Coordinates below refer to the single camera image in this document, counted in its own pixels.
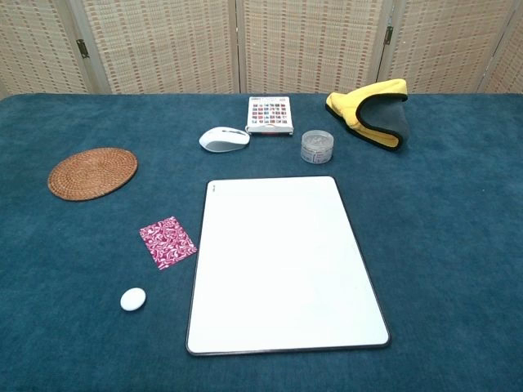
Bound pink patterned small object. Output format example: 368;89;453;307
139;216;199;271

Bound small white round cap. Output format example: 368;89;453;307
119;287;147;313

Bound white computer mouse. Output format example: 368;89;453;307
198;126;251;154

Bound white magnetic whiteboard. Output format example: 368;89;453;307
186;176;392;357

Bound clear round plastic container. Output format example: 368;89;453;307
300;130;335;165

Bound white picture-printed card box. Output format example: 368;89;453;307
244;96;295;137

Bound yellow and grey cloth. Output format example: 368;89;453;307
324;78;411;153

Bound round woven rattan coaster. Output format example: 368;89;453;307
47;147;139;202

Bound blue plush table cloth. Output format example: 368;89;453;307
0;92;523;392

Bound woven bamboo folding screen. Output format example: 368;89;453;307
0;0;523;101

